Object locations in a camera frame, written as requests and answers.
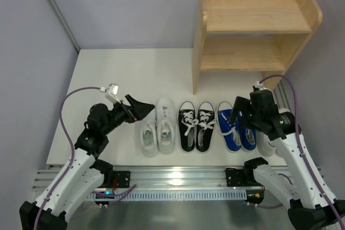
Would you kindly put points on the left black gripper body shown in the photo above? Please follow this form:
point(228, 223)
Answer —
point(129, 111)

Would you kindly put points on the perforated cable tray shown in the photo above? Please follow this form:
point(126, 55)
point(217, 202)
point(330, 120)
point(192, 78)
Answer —
point(185, 195)

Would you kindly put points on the white leather sneaker left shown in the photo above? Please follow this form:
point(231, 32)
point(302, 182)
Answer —
point(148, 136)

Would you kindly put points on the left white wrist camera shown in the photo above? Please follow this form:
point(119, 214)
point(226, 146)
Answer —
point(110, 93)

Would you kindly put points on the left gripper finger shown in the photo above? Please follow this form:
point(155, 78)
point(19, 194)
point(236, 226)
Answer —
point(142, 110)
point(135, 104)

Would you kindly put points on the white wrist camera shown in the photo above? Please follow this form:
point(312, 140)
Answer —
point(110, 93)
point(259, 86)

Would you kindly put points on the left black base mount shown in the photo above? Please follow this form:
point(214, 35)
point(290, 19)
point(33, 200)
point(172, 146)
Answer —
point(116, 179)

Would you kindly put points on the aluminium front rail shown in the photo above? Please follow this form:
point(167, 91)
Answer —
point(162, 177)

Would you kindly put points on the white low sneaker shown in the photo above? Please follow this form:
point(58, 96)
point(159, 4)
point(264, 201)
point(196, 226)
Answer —
point(264, 145)

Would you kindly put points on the white leather sneaker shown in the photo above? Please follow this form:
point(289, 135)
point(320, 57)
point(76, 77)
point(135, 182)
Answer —
point(148, 136)
point(166, 125)

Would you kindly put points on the white leather sneaker right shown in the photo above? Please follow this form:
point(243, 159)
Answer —
point(166, 125)

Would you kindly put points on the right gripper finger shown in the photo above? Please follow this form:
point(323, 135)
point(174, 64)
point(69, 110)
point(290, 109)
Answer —
point(235, 117)
point(242, 104)

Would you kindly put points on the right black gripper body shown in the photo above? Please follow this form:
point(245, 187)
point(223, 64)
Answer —
point(245, 115)

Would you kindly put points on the left corner aluminium profile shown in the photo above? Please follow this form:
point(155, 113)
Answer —
point(63, 23)

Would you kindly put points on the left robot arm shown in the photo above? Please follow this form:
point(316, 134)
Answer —
point(84, 171)

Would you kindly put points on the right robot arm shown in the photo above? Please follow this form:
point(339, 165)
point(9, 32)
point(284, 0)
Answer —
point(310, 203)

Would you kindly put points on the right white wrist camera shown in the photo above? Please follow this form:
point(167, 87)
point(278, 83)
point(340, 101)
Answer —
point(259, 86)

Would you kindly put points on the black canvas sneaker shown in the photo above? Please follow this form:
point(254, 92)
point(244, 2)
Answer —
point(205, 126)
point(186, 118)

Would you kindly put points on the blue canvas sneaker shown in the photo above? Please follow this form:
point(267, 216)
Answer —
point(228, 130)
point(248, 136)

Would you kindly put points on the wooden two-tier shoe shelf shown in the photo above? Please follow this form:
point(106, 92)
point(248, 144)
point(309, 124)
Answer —
point(252, 35)

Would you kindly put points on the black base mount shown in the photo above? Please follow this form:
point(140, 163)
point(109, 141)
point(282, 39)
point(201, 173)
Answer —
point(235, 177)
point(116, 179)

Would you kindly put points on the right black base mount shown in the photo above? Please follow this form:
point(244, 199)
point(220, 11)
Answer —
point(235, 177)

